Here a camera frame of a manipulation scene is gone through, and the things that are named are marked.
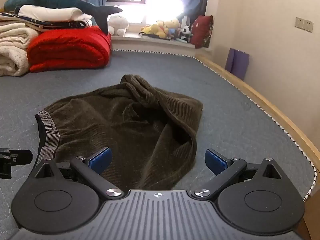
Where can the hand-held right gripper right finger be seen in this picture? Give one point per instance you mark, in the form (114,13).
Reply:
(215,160)

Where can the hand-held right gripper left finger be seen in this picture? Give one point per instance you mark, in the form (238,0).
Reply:
(100,160)

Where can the grey quilted bed mattress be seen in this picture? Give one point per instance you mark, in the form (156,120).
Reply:
(230,130)

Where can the purple paper bag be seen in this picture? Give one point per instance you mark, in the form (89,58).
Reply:
(237,63)

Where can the cream fleece folded blanket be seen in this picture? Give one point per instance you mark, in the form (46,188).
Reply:
(12,50)

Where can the red folded blanket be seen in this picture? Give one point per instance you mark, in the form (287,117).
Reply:
(70,50)

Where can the red patterned pillow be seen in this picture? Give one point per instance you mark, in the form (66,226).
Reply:
(202,31)

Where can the panda plush toy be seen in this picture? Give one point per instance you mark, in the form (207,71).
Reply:
(186,32)

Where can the white plush toy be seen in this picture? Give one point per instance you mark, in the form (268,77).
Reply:
(118,25)

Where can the navy star-print folded blanket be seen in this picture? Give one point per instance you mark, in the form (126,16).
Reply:
(60,24)

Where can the yellow bear plush toy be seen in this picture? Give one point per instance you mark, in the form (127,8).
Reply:
(173,23)
(158,30)

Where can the teal shark plush toy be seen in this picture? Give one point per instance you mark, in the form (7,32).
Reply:
(50,0)

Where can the wooden bed frame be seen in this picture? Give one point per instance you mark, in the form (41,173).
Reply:
(275,110)

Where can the beige wall socket plate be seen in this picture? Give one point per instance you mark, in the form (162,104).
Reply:
(299,23)
(308,26)

